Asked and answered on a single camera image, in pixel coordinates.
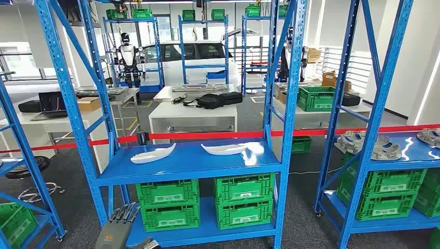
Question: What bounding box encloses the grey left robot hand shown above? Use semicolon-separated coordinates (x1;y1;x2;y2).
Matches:
94;202;160;249

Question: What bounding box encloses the white curved plastic part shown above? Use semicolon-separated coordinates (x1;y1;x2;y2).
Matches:
201;142;248;156
130;143;176;164

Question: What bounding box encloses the blue steel shelf rack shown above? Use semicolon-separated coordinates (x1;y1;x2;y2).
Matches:
241;13;276;97
0;74;66;249
178;14;230;86
34;0;308;249
103;15;165;93
313;0;440;249

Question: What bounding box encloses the black round floor disc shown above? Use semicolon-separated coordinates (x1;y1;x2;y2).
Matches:
5;155;51;179

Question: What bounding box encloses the white table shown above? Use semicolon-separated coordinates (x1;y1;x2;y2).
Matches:
0;96;111;173
271;100;372;159
148;101;239;145

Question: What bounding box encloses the red barrier belt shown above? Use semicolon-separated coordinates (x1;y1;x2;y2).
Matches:
0;123;440;154

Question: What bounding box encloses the steel table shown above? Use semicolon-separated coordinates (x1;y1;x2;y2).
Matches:
154;84;239;103
75;86;141;138

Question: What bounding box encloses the long grey metal panel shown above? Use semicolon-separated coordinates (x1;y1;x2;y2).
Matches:
172;83;228;93
75;86;129;96

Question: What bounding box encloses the black laptop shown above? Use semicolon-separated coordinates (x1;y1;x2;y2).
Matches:
30;91;68;121

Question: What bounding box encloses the black zip case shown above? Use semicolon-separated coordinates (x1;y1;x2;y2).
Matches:
219;91;244;106
341;92;362;107
18;100;43;114

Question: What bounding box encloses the white car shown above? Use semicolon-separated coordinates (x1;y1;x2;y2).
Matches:
103;41;241;93

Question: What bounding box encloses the white black humanoid robot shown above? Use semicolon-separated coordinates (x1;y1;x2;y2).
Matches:
277;26;309;84
112;32;147;90

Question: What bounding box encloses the grey round metal casting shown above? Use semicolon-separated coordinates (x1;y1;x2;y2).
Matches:
416;128;440;149
334;130;403;161

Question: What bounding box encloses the coiled grey cable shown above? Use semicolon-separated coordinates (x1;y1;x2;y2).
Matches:
18;182;65;203

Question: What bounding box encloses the black stanchion post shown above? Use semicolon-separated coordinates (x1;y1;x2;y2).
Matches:
136;130;150;146

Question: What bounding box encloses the white floor cable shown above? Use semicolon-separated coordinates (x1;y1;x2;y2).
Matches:
288;167;341;175

